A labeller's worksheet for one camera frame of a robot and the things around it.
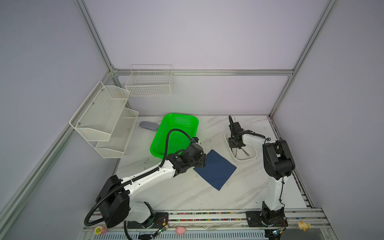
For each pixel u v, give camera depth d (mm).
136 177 454
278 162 538
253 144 667
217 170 912
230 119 903
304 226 681
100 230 670
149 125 1112
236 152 983
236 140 765
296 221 748
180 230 700
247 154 980
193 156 609
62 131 602
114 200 402
